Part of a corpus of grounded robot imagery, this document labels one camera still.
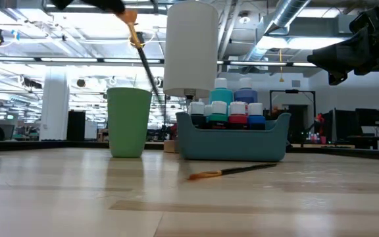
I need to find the small blue paint bottle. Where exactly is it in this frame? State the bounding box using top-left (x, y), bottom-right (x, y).
top-left (247, 102), bottom-right (266, 131)

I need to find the black portal frame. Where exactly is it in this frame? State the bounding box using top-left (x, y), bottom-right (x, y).
top-left (269, 89), bottom-right (316, 116)

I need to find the small red paint bottle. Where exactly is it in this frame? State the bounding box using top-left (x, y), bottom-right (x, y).
top-left (228, 101), bottom-right (249, 130)

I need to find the black cabinet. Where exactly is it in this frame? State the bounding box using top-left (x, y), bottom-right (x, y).
top-left (66, 110), bottom-right (87, 142)

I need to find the yellow hanging cord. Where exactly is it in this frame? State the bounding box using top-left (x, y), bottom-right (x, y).
top-left (278, 49), bottom-right (285, 83)

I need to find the green plastic cup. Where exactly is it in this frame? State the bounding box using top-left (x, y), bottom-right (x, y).
top-left (106, 87), bottom-right (153, 159)

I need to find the large teal paint bottle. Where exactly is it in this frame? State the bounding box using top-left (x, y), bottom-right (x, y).
top-left (209, 77), bottom-right (234, 115)

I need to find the silver ventilation duct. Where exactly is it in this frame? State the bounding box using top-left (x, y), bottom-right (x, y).
top-left (241, 0), bottom-right (311, 63)

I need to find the white building column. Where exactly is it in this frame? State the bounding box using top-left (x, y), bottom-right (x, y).
top-left (39, 70), bottom-right (70, 142)

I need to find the black background monitor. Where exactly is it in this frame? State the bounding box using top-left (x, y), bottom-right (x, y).
top-left (355, 107), bottom-right (379, 128)

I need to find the black metal table frame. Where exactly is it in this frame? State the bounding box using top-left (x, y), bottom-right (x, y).
top-left (0, 138), bottom-right (379, 162)

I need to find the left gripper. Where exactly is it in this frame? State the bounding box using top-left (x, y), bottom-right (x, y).
top-left (49, 0), bottom-right (127, 14)

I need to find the large blue paint bottle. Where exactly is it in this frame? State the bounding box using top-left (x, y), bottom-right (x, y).
top-left (234, 77), bottom-right (259, 105)

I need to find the teal plastic bin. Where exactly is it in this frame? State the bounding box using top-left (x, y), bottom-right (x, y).
top-left (175, 111), bottom-right (291, 163)

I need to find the small black paint bottle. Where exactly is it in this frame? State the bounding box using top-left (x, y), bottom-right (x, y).
top-left (188, 101), bottom-right (206, 130)

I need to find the orange fan paintbrush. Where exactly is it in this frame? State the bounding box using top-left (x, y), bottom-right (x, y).
top-left (116, 9), bottom-right (164, 108)

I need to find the white shade wooden base lamp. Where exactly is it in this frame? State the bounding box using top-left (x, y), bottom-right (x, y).
top-left (163, 1), bottom-right (219, 154)

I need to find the gold-ferrule paintbrush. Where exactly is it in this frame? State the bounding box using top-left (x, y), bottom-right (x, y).
top-left (188, 163), bottom-right (278, 181)

